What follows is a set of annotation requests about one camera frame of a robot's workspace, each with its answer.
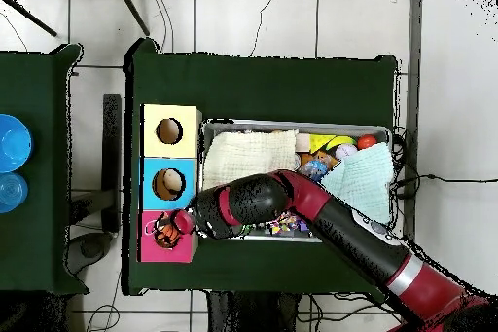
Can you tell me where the black power cable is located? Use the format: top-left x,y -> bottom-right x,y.
392,173 -> 498,201

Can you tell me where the thin black cable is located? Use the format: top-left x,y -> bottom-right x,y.
150,0 -> 175,53
84,269 -> 123,332

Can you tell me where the orange red ball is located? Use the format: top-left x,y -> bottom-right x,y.
356,133 -> 378,151

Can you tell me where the plain wooden block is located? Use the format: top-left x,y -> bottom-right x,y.
295,132 -> 311,153

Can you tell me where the blue round lid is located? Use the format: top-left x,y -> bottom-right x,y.
0,171 -> 29,214

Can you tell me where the black tripod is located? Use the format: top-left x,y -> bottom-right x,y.
0,0 -> 151,37

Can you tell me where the grey round floor base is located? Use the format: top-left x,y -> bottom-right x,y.
66,231 -> 115,276

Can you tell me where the yellow green ball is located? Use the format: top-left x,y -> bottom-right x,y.
325,135 -> 357,152

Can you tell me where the blue plastic bowl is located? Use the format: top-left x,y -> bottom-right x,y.
0,113 -> 34,174

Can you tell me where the wooden box with three holes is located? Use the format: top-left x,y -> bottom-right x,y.
138,103 -> 203,264

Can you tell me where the yellow triangular block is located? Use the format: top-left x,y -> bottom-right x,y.
309,133 -> 337,155

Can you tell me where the mint waffle cloth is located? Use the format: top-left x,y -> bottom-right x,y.
320,141 -> 395,226

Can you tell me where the cream waffle cloth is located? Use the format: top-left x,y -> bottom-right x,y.
201,129 -> 300,192

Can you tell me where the dark green side tablecloth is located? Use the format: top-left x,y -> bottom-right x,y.
0,43 -> 89,296

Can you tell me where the shallow mesh bin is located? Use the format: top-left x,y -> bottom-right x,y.
197,118 -> 392,245

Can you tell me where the crumpled plastic bottle blue label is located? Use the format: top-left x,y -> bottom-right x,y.
299,158 -> 330,183

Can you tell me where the white baseball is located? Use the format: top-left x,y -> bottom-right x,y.
335,143 -> 358,162

